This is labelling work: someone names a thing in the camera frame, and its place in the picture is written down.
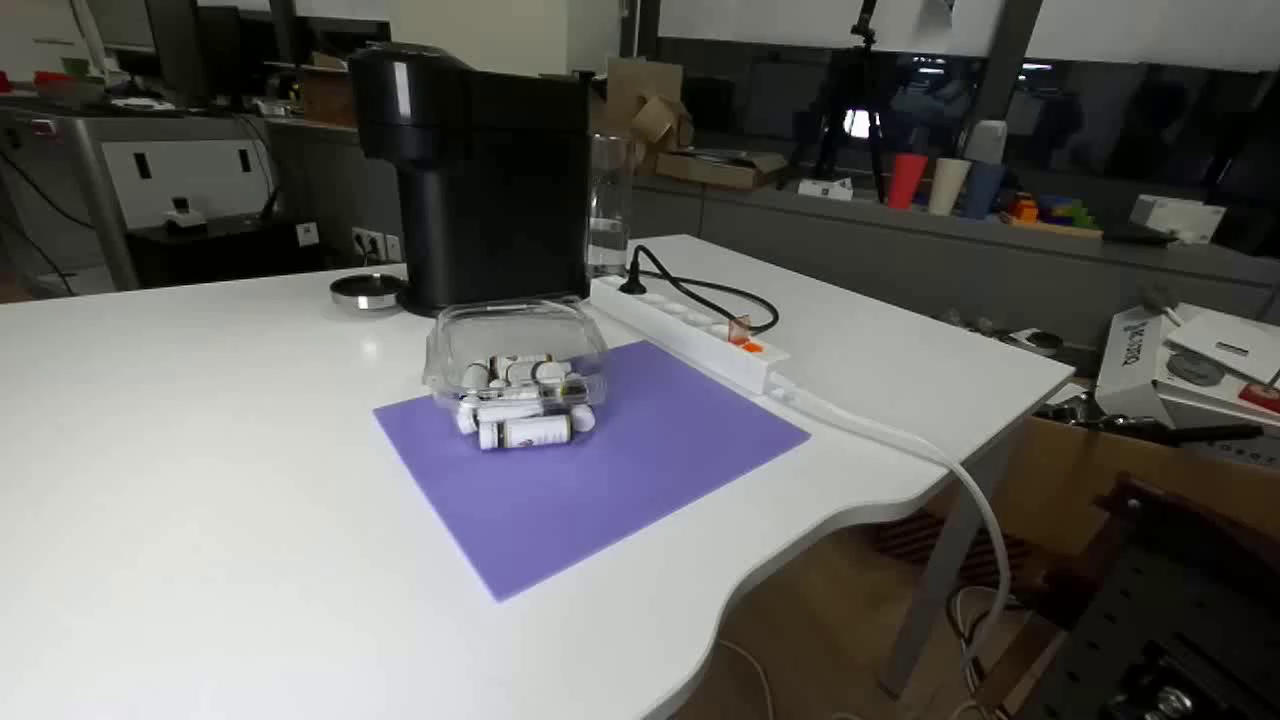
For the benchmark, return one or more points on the clear plastic clamshell container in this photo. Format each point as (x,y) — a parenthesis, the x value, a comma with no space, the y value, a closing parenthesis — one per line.
(512,331)

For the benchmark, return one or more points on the round metal disc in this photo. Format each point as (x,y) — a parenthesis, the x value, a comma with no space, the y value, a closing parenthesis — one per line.
(366,289)

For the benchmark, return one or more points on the blue cup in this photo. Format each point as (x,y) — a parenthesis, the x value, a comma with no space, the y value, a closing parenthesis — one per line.
(981,189)

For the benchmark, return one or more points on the white power strip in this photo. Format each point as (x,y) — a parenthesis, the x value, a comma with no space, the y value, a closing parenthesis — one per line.
(695,334)

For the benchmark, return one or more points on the red cup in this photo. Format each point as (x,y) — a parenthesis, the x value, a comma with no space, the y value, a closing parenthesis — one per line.
(907,181)

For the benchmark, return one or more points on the white paper sheet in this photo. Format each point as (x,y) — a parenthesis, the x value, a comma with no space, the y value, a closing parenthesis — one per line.
(1176,221)

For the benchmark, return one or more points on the grey metal cabinet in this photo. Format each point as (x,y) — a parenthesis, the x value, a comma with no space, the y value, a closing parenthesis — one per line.
(175,184)

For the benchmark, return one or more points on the black coffee machine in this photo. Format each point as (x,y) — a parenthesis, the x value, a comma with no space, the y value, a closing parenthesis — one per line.
(495,184)

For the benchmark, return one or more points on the clear water vessel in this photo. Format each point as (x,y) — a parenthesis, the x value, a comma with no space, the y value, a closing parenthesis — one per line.
(611,203)

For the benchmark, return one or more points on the white printed cardboard box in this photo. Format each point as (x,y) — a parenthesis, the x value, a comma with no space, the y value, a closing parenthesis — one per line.
(1187,366)

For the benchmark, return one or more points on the black camera tripod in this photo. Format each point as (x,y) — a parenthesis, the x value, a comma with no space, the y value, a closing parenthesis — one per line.
(862,94)

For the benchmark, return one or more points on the beige cup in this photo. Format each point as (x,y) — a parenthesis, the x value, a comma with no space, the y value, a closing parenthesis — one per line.
(951,184)

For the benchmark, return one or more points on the purple rectangular mat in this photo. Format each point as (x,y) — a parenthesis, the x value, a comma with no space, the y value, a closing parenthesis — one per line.
(627,465)

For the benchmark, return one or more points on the black perforated mounting board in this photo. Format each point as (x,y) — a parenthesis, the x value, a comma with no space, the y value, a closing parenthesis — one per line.
(1172,624)

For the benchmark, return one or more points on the brown cardboard box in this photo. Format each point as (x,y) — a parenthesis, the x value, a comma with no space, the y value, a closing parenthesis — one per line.
(664,125)

